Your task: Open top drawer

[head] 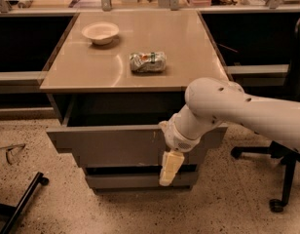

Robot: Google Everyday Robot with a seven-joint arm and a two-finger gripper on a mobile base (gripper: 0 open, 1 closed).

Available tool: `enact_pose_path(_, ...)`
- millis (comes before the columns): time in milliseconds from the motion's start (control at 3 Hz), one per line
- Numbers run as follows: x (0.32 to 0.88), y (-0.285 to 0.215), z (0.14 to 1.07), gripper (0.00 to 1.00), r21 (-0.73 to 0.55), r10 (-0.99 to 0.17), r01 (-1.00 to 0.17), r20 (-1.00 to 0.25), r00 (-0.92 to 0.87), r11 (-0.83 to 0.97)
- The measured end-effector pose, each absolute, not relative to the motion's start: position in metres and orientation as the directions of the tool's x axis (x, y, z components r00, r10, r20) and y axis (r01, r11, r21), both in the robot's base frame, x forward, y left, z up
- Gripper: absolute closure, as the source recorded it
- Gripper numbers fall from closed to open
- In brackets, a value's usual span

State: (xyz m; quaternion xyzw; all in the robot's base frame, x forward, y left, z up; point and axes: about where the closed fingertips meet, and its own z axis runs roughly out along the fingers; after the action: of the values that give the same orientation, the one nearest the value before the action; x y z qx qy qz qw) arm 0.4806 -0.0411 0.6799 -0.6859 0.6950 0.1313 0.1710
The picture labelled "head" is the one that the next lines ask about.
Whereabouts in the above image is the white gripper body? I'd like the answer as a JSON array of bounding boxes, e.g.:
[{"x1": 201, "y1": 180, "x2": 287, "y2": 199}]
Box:
[{"x1": 163, "y1": 116, "x2": 200, "y2": 153}]

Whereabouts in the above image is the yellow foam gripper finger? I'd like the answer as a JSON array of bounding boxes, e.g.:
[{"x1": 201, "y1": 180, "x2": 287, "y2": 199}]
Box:
[{"x1": 159, "y1": 150, "x2": 184, "y2": 186}]

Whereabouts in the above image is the grey top drawer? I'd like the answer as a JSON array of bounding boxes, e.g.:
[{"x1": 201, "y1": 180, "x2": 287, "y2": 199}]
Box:
[{"x1": 46, "y1": 93, "x2": 229, "y2": 169}]

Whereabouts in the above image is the grey drawer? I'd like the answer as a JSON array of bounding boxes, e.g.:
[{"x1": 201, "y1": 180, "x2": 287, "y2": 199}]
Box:
[
  {"x1": 46, "y1": 93, "x2": 229, "y2": 169},
  {"x1": 85, "y1": 172, "x2": 198, "y2": 190}
]

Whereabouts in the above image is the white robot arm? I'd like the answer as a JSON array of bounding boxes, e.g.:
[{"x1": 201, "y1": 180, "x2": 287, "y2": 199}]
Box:
[{"x1": 159, "y1": 78, "x2": 300, "y2": 186}]

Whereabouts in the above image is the grey drawer cabinet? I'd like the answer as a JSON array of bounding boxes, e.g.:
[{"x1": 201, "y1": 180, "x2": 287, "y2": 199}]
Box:
[{"x1": 39, "y1": 10, "x2": 234, "y2": 193}]

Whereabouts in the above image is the grey bottom drawer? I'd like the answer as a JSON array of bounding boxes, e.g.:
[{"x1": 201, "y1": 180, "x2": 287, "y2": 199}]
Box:
[{"x1": 85, "y1": 172, "x2": 198, "y2": 190}]

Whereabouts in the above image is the crushed silver green can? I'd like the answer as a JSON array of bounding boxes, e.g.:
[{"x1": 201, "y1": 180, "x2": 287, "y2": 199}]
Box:
[{"x1": 130, "y1": 52, "x2": 167, "y2": 73}]

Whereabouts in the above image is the white paper bowl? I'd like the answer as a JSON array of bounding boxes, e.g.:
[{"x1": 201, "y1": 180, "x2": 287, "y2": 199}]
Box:
[{"x1": 82, "y1": 21, "x2": 119, "y2": 45}]

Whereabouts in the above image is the black chair base leg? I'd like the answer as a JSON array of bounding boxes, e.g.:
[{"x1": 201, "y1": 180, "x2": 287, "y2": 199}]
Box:
[{"x1": 0, "y1": 172, "x2": 49, "y2": 234}]

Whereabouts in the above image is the black office chair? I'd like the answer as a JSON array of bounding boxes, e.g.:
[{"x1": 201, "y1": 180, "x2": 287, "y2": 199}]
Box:
[{"x1": 231, "y1": 18, "x2": 300, "y2": 213}]

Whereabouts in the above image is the thin cable on floor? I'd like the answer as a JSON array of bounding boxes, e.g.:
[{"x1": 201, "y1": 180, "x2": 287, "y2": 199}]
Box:
[{"x1": 0, "y1": 142, "x2": 26, "y2": 166}]

